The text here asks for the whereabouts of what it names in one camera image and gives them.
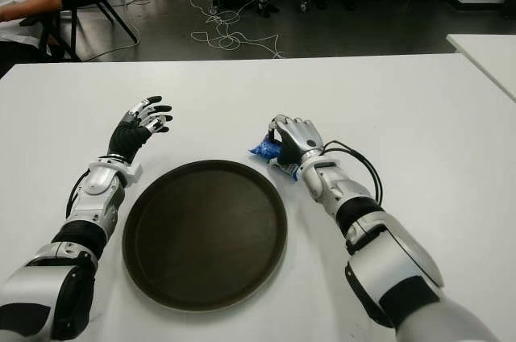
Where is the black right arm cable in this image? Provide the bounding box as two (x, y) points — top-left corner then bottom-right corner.
(322, 140), (383, 204)

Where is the blue Oreo packet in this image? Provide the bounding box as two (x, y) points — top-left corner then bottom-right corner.
(248, 134), (302, 182)

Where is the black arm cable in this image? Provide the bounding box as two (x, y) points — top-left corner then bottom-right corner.
(322, 140), (383, 204)
(66, 168), (92, 218)

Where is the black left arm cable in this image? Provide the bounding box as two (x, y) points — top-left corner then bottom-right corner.
(66, 168), (92, 218)

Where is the white floor cable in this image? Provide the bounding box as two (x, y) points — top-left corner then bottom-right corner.
(189, 0), (285, 60)

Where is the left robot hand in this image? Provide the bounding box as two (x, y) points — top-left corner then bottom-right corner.
(107, 95), (173, 165)

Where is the round dark brown tray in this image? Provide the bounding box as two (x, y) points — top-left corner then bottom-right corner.
(122, 159), (289, 311)

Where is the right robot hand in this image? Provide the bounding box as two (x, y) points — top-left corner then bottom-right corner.
(267, 115), (326, 165)

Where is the white side table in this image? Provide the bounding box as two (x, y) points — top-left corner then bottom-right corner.
(446, 34), (516, 103)

